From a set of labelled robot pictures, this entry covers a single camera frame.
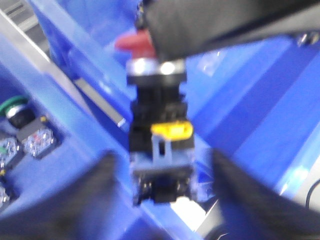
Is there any black arm link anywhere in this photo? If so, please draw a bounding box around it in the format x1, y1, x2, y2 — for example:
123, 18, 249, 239
144, 0, 320, 62

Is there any green mushroom push button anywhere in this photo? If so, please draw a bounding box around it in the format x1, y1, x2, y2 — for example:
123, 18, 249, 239
0, 96, 57, 160

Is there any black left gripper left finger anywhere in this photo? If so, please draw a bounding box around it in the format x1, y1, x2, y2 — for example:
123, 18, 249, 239
0, 152, 118, 240

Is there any black cable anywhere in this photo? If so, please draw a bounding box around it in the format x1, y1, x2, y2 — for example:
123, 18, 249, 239
304, 178, 320, 208

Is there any blue plastic crate left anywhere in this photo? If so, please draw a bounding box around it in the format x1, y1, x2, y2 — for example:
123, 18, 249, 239
0, 59, 201, 240

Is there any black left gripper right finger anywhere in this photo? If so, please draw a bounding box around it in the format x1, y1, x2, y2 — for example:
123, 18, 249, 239
211, 149, 320, 240

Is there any blue plastic crate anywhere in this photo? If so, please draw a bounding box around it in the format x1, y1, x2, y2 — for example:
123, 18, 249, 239
0, 59, 201, 240
30, 0, 320, 198

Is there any clear contact block green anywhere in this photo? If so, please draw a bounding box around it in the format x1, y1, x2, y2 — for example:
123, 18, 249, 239
0, 136, 23, 169

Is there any red mushroom push button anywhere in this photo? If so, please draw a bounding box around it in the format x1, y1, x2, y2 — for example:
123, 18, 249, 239
115, 30, 197, 206

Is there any blue plastic crate right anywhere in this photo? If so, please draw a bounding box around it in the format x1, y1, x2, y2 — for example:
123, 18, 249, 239
30, 0, 320, 198

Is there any clear contact block lower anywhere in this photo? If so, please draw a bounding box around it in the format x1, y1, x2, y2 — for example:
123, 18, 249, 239
0, 169, 11, 211

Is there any steel centre divider bar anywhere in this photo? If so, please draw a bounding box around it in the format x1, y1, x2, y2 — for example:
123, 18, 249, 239
0, 0, 129, 130

